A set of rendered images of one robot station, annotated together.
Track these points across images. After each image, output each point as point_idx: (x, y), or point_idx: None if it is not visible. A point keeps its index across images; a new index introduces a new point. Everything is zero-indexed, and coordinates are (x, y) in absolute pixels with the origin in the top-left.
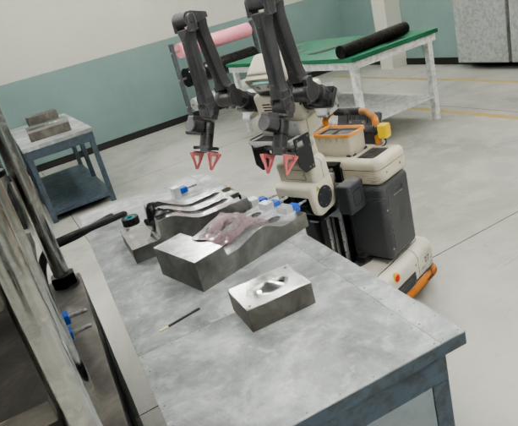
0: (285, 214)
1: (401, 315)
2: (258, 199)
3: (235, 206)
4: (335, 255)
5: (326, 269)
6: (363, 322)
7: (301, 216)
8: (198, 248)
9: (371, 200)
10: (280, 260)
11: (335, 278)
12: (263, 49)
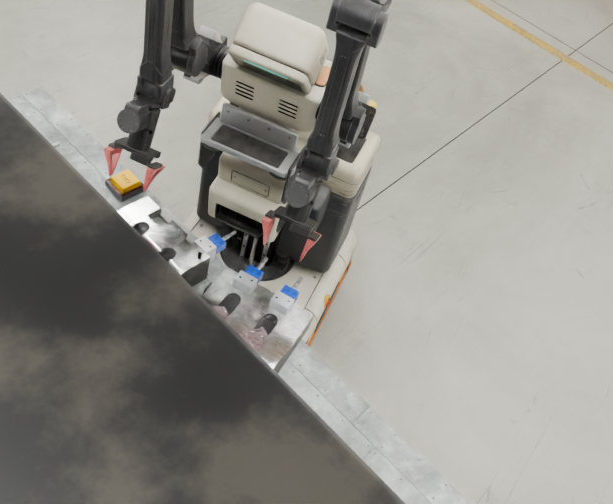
0: (283, 313)
1: None
2: (215, 247)
3: (191, 271)
4: (372, 415)
5: (371, 447)
6: None
7: (308, 323)
8: None
9: (328, 211)
10: None
11: (390, 471)
12: (333, 86)
